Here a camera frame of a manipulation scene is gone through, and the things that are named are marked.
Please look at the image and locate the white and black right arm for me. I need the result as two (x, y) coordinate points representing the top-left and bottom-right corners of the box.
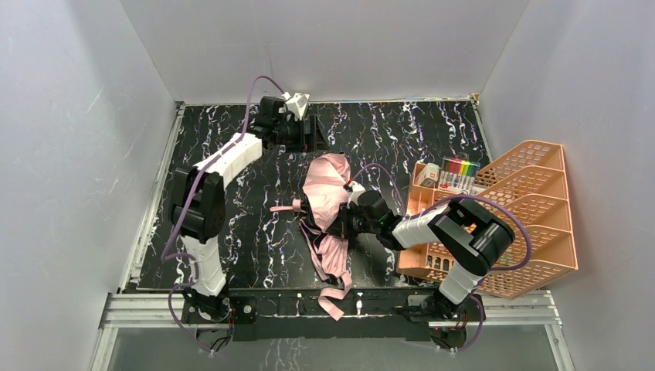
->
(327, 191), (515, 319)

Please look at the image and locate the orange plastic desk organizer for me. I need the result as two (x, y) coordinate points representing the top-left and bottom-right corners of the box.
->
(396, 139), (579, 300)

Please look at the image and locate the white eraser in organizer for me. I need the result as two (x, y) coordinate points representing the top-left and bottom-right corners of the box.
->
(416, 162), (441, 189)

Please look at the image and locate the pink and black folding umbrella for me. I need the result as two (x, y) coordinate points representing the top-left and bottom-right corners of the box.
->
(299, 153), (352, 321)

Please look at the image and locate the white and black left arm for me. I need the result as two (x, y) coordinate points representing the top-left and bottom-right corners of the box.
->
(161, 93), (328, 309)

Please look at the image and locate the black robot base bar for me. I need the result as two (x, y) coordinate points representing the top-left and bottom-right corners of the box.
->
(229, 287), (456, 341)

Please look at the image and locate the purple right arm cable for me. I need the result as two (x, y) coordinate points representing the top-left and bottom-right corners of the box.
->
(350, 162), (533, 353)

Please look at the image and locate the aluminium table frame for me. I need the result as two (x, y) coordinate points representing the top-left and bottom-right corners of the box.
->
(92, 104), (574, 370)

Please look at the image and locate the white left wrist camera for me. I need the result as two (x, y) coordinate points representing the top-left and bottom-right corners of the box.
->
(282, 92), (310, 120)

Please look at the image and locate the pack of coloured markers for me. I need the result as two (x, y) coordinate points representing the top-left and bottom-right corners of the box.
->
(437, 157), (480, 194)

